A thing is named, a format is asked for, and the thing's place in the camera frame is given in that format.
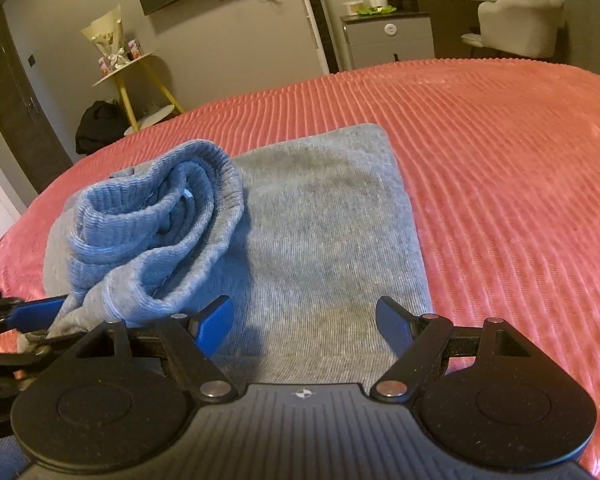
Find grey nightstand cabinet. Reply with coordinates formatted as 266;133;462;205
340;12;434;70

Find dark wooden door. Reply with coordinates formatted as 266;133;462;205
0;13;72;192

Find yellow leg side table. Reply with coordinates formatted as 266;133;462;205
92;51;185;136

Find cream wrapped flower bouquet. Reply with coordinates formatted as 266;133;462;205
81;4;130;70

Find grey knit pants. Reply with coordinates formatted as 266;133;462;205
17;125;431;386

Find pink ribbed bedspread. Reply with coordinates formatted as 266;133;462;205
0;60;600;478

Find green tray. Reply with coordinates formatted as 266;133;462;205
356;4;398;18

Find white fluffy chair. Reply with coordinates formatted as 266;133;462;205
460;0;565;60

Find black bag on floor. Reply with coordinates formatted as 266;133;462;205
74;101;130;155

